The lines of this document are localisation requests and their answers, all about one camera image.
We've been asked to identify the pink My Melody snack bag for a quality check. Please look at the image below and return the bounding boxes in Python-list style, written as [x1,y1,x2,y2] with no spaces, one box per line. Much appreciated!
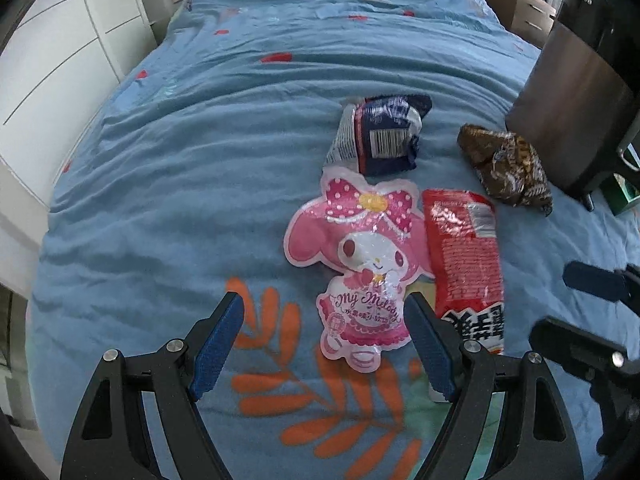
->
[283,166,433,374]

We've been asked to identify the wooden bedside cabinet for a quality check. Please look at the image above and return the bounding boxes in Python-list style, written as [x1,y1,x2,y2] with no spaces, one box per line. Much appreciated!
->
[486,0,556,49]

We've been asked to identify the green box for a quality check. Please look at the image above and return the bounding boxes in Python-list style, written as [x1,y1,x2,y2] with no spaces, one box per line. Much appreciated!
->
[600,174,640,216]

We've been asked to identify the blue patterned bed cover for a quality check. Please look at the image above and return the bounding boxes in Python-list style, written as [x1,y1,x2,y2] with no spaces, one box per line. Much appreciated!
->
[27,0,539,479]

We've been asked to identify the red and white snack pouch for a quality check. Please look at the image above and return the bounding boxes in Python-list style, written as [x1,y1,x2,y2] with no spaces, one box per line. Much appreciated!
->
[421,187,507,403]

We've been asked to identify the brown snack packet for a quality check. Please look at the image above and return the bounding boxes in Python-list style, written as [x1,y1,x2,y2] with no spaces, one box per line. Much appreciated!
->
[457,124,553,216]

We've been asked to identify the black and bronze bin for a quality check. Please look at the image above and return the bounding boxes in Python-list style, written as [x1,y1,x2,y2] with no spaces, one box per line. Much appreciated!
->
[506,0,639,209]

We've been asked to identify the white wardrobe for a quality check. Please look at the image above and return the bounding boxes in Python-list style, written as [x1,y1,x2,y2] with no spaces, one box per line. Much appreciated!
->
[1,0,156,203]

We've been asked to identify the dark blue snack packet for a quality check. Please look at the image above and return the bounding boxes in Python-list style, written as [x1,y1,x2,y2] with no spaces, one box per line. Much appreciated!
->
[324,94,433,177]

